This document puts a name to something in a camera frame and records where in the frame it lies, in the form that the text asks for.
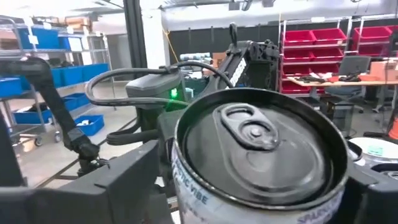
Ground orange shop vacuum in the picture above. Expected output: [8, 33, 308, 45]
[387, 107, 398, 141]

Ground white metal bin rack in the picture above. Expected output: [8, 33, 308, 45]
[278, 15, 398, 96]

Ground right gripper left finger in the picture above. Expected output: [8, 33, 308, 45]
[0, 139, 175, 224]

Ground grey metal shelving rack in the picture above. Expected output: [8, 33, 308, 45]
[0, 17, 118, 147]

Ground blue storage bin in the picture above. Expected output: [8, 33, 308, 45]
[12, 108, 53, 125]
[17, 26, 60, 50]
[58, 34, 84, 52]
[0, 77, 23, 98]
[74, 114, 106, 137]
[49, 65, 84, 90]
[62, 92, 91, 111]
[82, 63, 110, 82]

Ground red storage bin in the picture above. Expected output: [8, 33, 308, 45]
[354, 43, 391, 57]
[283, 29, 315, 47]
[282, 49, 314, 63]
[280, 80, 326, 95]
[312, 48, 348, 62]
[282, 63, 340, 77]
[353, 26, 392, 44]
[312, 27, 348, 45]

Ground Celsius Arctic Vibe can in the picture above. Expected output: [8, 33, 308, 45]
[170, 88, 349, 224]

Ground black vertical post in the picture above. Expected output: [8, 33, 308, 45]
[122, 0, 149, 72]

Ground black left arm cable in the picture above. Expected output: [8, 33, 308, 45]
[84, 60, 234, 108]

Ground yellow cable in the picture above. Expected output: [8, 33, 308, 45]
[161, 27, 180, 63]

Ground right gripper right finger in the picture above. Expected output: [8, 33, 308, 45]
[326, 141, 398, 224]

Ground wooden desk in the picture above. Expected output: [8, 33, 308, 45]
[287, 77, 398, 90]

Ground blue silver Red Bull can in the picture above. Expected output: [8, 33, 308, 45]
[348, 136, 398, 170]

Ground cardboard box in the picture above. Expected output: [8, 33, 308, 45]
[369, 60, 398, 82]

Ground cardboard boxes on rack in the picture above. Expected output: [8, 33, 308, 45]
[49, 16, 93, 32]

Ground office chair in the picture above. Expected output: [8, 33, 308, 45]
[323, 85, 365, 114]

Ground black box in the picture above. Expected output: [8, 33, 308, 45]
[319, 96, 356, 138]

